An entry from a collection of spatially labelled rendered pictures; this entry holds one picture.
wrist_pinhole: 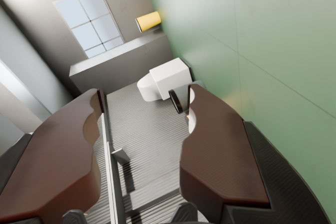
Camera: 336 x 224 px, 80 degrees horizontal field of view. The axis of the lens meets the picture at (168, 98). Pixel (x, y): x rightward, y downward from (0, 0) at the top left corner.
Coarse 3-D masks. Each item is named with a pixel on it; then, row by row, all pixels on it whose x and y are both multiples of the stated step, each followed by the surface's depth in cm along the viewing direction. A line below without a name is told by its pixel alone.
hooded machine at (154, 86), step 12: (180, 60) 500; (156, 72) 490; (168, 72) 472; (180, 72) 464; (144, 84) 471; (156, 84) 463; (168, 84) 471; (180, 84) 481; (144, 96) 488; (156, 96) 485; (168, 96) 488
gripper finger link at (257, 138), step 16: (256, 128) 8; (256, 144) 8; (272, 144) 8; (256, 160) 7; (272, 160) 7; (272, 176) 6; (288, 176) 6; (272, 192) 6; (288, 192) 6; (304, 192) 6; (224, 208) 6; (240, 208) 6; (256, 208) 6; (272, 208) 5; (288, 208) 5; (304, 208) 5; (320, 208) 5
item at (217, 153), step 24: (192, 96) 12; (216, 96) 11; (192, 120) 10; (216, 120) 9; (240, 120) 9; (192, 144) 8; (216, 144) 8; (240, 144) 8; (192, 168) 7; (216, 168) 7; (240, 168) 7; (192, 192) 7; (216, 192) 6; (240, 192) 6; (264, 192) 6; (216, 216) 6
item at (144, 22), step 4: (152, 12) 558; (156, 12) 554; (144, 16) 551; (148, 16) 550; (152, 16) 551; (156, 16) 552; (136, 20) 547; (140, 20) 547; (144, 20) 548; (148, 20) 550; (152, 20) 552; (156, 20) 556; (160, 20) 562; (140, 24) 547; (144, 24) 550; (148, 24) 554; (152, 24) 560; (156, 24) 572; (140, 28) 552; (144, 28) 559
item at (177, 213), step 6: (180, 204) 6; (186, 204) 6; (192, 204) 6; (72, 210) 6; (78, 210) 6; (180, 210) 5; (186, 210) 5; (192, 210) 5; (66, 216) 5; (72, 216) 5; (78, 216) 5; (84, 216) 5; (174, 216) 5; (180, 216) 5; (186, 216) 5; (192, 216) 5; (60, 222) 5; (66, 222) 5; (72, 222) 5; (78, 222) 5; (84, 222) 5; (168, 222) 5; (174, 222) 5; (180, 222) 5; (186, 222) 5; (192, 222) 5; (198, 222) 5; (204, 222) 5
